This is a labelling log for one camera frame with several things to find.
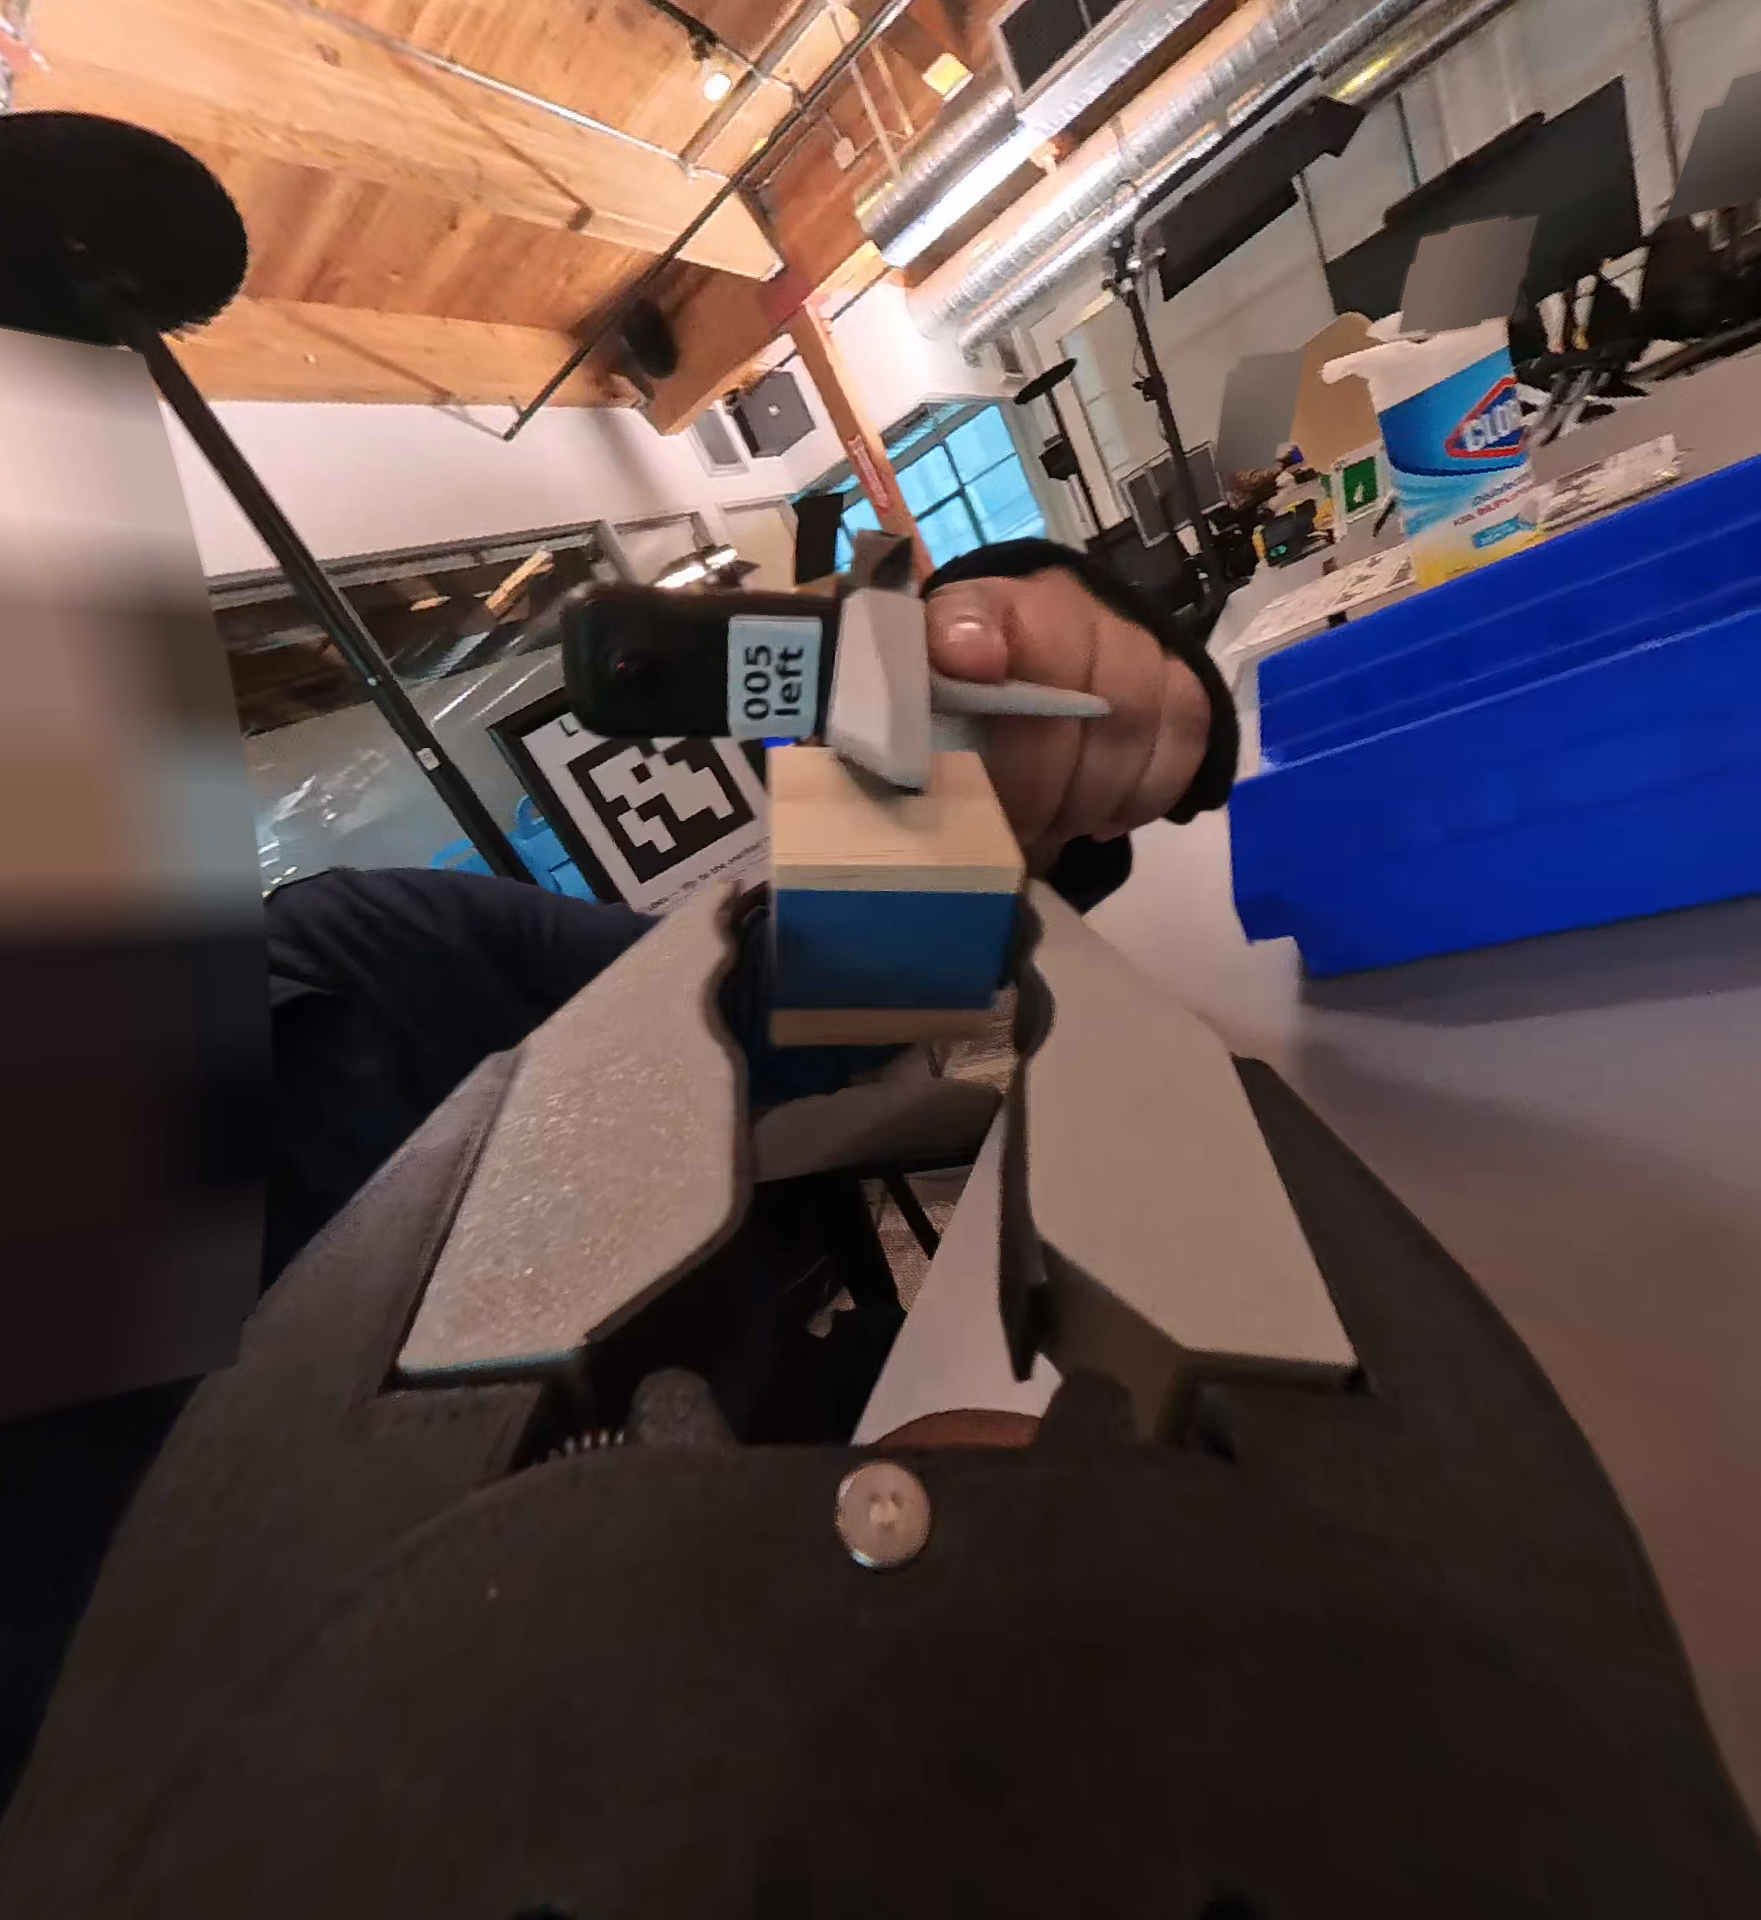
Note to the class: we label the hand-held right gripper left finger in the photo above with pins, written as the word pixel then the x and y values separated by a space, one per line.
pixel 580 1171

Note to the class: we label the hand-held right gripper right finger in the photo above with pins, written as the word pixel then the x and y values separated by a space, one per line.
pixel 1165 1185

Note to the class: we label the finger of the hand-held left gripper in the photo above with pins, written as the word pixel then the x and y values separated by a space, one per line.
pixel 880 690

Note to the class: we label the wooden cube with blue stripe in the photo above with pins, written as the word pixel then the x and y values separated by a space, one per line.
pixel 895 945

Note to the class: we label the blue plastic bin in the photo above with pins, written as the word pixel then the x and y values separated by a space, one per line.
pixel 1539 751

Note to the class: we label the person's left hand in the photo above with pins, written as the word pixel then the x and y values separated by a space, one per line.
pixel 1106 766

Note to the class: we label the black white marker tag board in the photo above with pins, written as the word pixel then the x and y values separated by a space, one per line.
pixel 669 809

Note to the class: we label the grey office chair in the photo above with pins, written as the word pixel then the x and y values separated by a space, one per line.
pixel 866 1118

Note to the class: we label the brown cardboard box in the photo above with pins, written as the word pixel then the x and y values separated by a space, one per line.
pixel 1323 406

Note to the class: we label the black studio light on stand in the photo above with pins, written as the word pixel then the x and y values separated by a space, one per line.
pixel 1241 202

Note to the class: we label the white blue wipes canister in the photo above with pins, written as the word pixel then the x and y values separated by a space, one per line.
pixel 1456 495

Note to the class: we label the black disc floor lamp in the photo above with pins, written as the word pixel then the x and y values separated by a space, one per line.
pixel 70 224

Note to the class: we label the white paper packet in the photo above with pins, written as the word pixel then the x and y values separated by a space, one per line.
pixel 1608 481

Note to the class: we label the black wall speaker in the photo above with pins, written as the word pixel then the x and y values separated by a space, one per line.
pixel 773 412

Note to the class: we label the silver ventilation duct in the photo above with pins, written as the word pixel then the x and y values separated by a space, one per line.
pixel 955 151

